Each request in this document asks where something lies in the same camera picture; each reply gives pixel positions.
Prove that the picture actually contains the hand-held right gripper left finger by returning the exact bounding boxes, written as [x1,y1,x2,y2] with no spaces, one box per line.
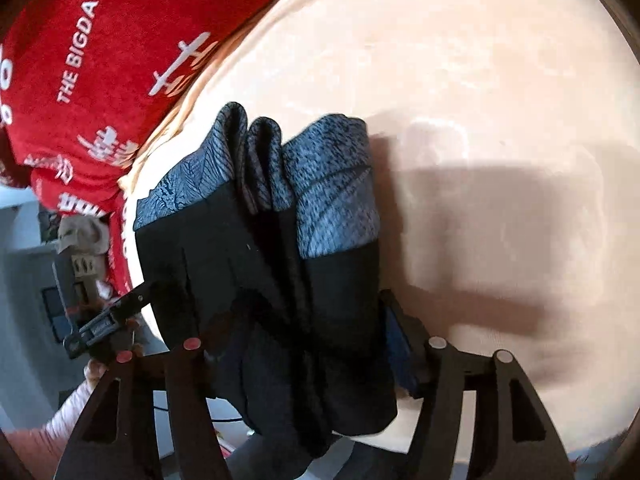
[52,337,231,480]

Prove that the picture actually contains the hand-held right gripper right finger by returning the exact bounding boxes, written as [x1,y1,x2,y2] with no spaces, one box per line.
[381,289,576,480]

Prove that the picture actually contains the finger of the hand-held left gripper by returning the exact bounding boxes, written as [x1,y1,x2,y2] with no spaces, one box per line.
[63,281,157,360]

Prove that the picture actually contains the black and blue-grey pants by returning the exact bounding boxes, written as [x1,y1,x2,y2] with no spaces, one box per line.
[132,101,401,476]

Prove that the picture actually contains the person's left forearm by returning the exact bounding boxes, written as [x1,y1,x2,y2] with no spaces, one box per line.
[27,360,109,467]

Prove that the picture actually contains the beige plush toy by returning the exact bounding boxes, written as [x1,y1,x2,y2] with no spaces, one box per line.
[56,216,109,257]

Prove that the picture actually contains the red printed blanket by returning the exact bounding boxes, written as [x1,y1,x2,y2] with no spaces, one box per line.
[0,0,321,296]

